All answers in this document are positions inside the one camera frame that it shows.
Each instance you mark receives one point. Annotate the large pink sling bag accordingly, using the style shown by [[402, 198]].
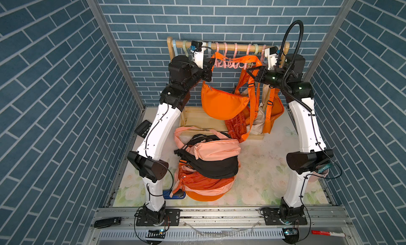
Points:
[[218, 190]]

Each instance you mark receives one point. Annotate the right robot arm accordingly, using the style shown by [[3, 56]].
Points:
[[313, 159]]

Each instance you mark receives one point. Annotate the beige sling bag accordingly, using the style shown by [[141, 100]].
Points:
[[259, 121]]

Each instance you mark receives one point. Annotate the dark red-orange bag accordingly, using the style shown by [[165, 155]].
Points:
[[185, 175]]

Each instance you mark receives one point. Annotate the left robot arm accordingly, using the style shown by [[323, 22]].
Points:
[[185, 74]]

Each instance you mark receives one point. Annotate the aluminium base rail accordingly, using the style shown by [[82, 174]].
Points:
[[223, 226]]

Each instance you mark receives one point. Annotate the wooden hanging rack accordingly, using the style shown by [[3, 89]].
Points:
[[233, 56]]

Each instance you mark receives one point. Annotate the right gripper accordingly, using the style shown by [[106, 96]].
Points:
[[260, 75]]

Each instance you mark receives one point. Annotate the black desk calculator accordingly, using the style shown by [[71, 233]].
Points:
[[143, 128]]

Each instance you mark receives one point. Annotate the pink pen cup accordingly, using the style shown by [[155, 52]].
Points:
[[321, 172]]

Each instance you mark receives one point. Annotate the blue black stapler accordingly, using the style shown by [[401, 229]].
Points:
[[178, 195]]

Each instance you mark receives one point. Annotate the red white marker pen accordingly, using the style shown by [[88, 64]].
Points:
[[329, 233]]

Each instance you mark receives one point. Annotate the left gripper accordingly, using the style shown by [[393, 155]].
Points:
[[207, 63]]

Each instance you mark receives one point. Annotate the black remote on rail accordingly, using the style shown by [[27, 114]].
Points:
[[108, 222]]

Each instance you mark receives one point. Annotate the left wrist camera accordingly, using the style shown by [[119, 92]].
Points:
[[197, 53]]

